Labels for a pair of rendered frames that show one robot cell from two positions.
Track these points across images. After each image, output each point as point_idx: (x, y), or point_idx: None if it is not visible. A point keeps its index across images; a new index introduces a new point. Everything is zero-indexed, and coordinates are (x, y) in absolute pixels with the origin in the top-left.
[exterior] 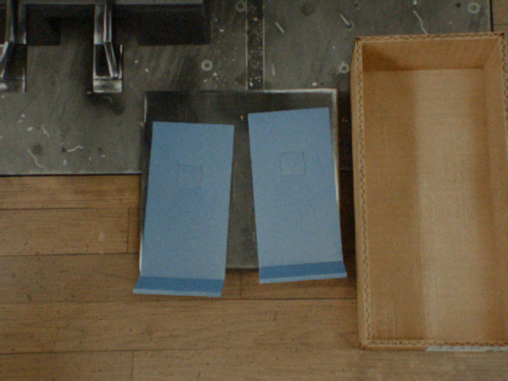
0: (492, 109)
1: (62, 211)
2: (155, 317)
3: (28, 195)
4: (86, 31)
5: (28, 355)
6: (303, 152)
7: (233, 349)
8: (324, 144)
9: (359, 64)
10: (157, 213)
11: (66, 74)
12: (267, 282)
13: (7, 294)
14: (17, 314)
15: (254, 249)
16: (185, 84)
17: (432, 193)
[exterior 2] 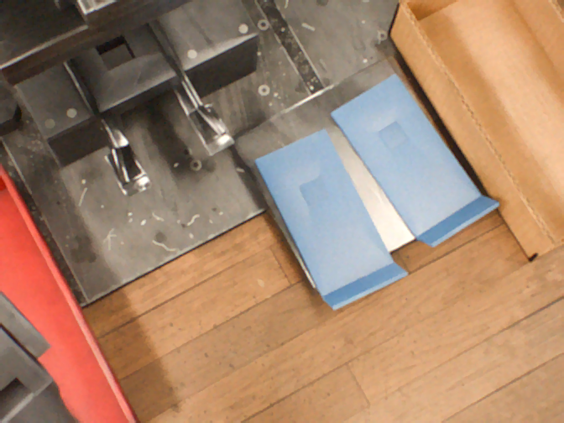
0: (531, 9)
1: (214, 279)
2: (347, 326)
3: (176, 280)
4: (141, 112)
5: (261, 414)
6: (397, 122)
7: (429, 317)
8: (409, 107)
9: (415, 22)
10: (305, 236)
11: (145, 159)
12: (438, 242)
13: (211, 373)
14: (230, 385)
15: (403, 224)
16: (254, 116)
17: (516, 103)
